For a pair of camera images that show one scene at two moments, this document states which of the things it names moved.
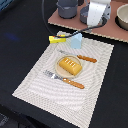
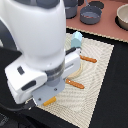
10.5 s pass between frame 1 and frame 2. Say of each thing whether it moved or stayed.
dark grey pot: stayed
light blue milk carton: stayed
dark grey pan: stayed
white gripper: moved
